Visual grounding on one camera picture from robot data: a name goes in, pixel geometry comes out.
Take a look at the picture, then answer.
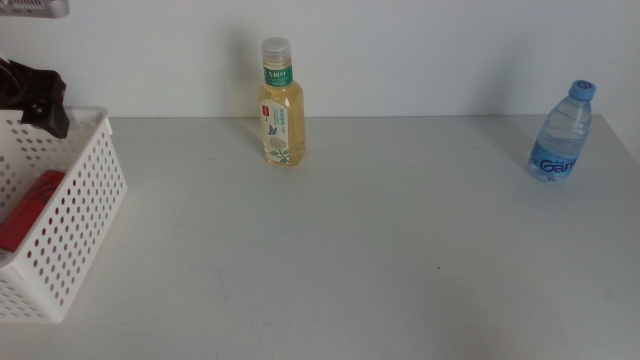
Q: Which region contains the red cola can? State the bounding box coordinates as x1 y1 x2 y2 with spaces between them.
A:
0 170 67 254

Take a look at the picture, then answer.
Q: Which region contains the yellow tea bottle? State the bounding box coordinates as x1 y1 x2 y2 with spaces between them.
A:
258 36 307 168

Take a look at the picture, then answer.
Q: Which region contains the clear water bottle blue cap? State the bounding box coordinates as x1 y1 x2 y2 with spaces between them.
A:
527 79 597 182

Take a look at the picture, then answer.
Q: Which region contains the white perforated plastic basket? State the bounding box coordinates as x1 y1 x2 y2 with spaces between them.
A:
0 105 128 324

